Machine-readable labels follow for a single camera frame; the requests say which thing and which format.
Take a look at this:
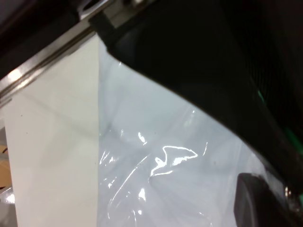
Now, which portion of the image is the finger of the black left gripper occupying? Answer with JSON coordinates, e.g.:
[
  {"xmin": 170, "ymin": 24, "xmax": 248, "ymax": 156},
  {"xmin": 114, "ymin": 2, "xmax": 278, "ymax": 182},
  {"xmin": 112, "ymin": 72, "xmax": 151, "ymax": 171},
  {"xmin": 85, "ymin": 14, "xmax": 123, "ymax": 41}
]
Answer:
[
  {"xmin": 89, "ymin": 0, "xmax": 303, "ymax": 227},
  {"xmin": 227, "ymin": 0, "xmax": 303, "ymax": 164}
]

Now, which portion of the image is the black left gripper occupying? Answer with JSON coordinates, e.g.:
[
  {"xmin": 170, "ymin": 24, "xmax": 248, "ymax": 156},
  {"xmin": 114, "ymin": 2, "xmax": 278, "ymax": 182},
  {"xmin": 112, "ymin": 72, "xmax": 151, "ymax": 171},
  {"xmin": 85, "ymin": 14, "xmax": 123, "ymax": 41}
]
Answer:
[{"xmin": 0, "ymin": 0, "xmax": 152, "ymax": 105}]

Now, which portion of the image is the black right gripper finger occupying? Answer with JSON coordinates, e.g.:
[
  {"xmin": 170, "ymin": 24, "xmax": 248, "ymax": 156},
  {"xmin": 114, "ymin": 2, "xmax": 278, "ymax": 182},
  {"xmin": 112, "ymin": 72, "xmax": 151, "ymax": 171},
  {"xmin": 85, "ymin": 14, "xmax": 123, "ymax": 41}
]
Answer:
[{"xmin": 233, "ymin": 172, "xmax": 288, "ymax": 227}]

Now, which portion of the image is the clear zipper bag green strip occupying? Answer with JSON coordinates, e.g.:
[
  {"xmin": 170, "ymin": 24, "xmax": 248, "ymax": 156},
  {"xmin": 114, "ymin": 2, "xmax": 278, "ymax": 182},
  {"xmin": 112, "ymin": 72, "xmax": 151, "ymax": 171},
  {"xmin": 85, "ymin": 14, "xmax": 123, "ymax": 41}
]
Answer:
[{"xmin": 96, "ymin": 41, "xmax": 303, "ymax": 227}]

